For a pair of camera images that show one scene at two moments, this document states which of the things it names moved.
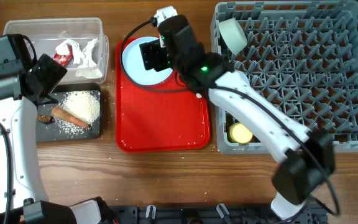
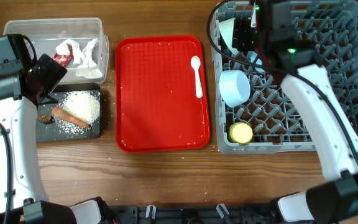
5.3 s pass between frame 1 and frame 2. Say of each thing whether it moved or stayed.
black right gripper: moved
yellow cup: stayed
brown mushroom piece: stayed
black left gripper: stayed
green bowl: stayed
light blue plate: moved
